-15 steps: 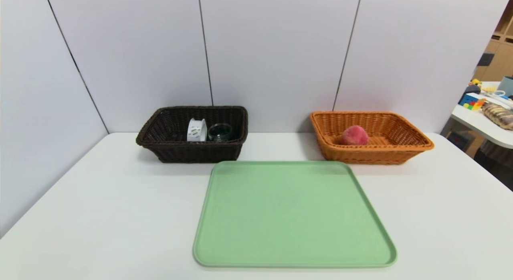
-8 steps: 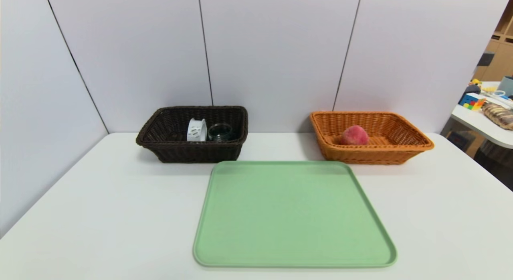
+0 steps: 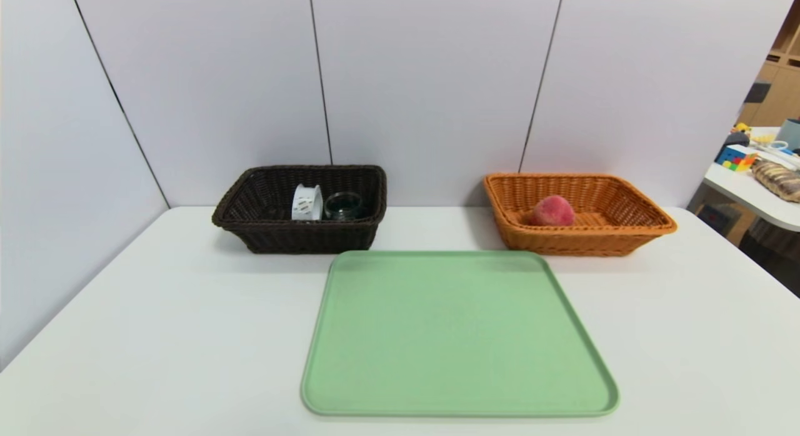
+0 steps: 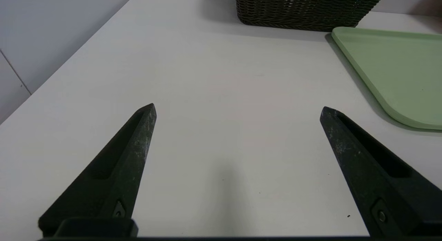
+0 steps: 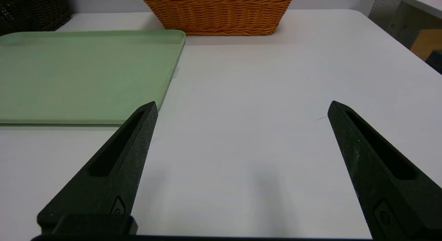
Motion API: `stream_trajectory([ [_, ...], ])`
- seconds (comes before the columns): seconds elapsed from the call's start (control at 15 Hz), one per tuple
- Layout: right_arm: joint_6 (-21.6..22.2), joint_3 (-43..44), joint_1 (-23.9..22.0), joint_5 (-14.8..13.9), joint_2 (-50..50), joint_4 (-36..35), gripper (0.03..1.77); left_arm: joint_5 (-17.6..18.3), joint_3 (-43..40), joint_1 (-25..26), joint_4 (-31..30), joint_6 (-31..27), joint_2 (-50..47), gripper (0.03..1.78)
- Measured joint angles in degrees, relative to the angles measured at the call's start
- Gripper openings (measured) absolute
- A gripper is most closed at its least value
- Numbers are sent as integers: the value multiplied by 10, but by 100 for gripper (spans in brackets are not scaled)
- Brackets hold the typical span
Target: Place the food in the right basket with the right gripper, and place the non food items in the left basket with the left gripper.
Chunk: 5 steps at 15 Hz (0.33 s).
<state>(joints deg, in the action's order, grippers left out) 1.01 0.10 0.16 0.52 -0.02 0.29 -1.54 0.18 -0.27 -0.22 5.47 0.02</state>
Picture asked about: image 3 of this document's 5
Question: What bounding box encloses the glass cup with black holder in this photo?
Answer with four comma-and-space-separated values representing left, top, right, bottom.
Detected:
324, 192, 364, 222

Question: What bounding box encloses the white tape roll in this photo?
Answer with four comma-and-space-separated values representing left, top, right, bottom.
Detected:
291, 184, 324, 222

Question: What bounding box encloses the red peach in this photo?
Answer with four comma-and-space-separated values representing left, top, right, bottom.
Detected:
530, 195, 576, 227

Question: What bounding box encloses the dark brown wicker basket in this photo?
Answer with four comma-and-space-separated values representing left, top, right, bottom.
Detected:
211, 165, 388, 255

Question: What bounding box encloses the orange wicker basket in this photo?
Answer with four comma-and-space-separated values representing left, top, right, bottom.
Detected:
482, 173, 678, 257

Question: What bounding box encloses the light green plastic tray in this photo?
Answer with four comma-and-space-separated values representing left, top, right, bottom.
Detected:
301, 250, 621, 418

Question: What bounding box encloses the colourful puzzle cube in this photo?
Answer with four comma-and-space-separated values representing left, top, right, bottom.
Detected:
716, 145, 759, 172

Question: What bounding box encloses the white side table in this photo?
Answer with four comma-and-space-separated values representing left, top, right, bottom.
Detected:
703, 126, 800, 232

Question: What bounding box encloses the dark woven bin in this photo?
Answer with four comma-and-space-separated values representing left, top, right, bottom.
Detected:
741, 217, 800, 287

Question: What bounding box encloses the brown striped bread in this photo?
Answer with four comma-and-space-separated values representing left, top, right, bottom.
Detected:
751, 160, 800, 204

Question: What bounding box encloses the grey blue cup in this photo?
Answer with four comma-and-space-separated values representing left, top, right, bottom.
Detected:
778, 118, 800, 151

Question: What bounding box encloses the wooden shelf unit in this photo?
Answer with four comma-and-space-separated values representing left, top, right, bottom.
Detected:
741, 0, 800, 127

